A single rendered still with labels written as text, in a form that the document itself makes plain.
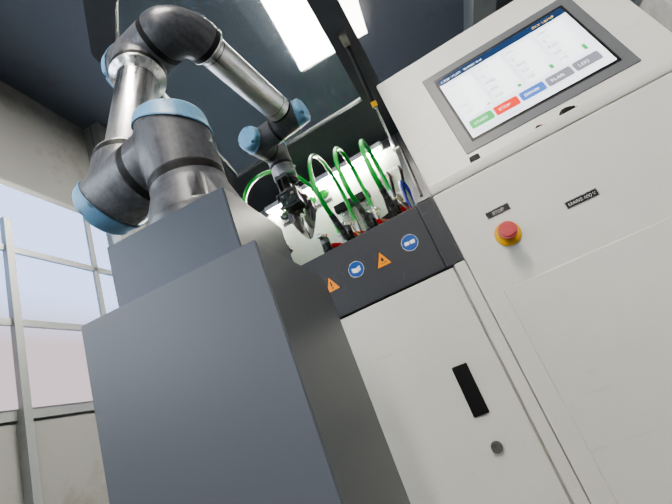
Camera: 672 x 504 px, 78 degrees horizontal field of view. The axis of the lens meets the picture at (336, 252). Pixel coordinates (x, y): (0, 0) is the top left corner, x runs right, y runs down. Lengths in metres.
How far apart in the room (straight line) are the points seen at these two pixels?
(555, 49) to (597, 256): 0.71
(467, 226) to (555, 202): 0.17
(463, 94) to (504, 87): 0.12
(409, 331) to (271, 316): 0.53
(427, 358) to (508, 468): 0.24
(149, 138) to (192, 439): 0.43
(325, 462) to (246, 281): 0.19
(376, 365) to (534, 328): 0.33
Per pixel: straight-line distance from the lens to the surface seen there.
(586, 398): 0.91
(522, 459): 0.93
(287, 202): 1.27
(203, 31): 1.07
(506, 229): 0.89
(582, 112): 1.02
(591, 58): 1.41
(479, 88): 1.40
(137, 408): 0.52
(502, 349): 0.90
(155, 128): 0.69
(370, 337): 0.95
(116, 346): 0.54
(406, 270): 0.94
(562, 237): 0.93
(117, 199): 0.75
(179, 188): 0.61
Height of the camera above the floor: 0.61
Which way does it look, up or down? 19 degrees up
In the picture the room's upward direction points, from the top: 22 degrees counter-clockwise
